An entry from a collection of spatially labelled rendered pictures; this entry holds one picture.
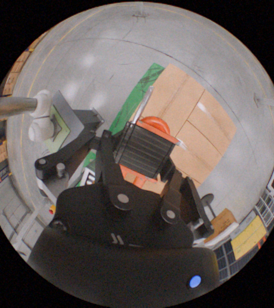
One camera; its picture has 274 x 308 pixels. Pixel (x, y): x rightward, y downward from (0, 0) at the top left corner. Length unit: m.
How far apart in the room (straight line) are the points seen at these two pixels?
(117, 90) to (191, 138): 1.11
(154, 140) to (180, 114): 0.78
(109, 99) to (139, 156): 1.39
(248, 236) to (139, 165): 7.29
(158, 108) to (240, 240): 7.40
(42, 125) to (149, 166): 0.76
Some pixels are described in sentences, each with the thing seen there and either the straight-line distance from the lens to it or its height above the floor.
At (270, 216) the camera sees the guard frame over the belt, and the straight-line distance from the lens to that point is 7.31.
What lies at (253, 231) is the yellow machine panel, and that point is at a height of 1.41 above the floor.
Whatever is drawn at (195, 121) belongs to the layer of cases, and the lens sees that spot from 0.98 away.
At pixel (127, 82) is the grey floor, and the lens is 1.53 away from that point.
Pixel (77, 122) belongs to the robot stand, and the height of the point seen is 0.75.
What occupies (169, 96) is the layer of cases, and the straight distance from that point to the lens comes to 0.92.
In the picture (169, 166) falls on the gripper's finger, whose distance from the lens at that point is 0.15.
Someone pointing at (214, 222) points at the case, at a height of 0.70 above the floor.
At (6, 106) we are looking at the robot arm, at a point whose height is 1.33.
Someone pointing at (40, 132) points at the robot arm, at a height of 0.99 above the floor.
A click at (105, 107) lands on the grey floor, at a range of 1.53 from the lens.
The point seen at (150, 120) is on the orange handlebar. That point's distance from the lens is 0.17.
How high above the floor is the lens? 1.42
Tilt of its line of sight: 70 degrees down
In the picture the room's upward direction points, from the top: 168 degrees counter-clockwise
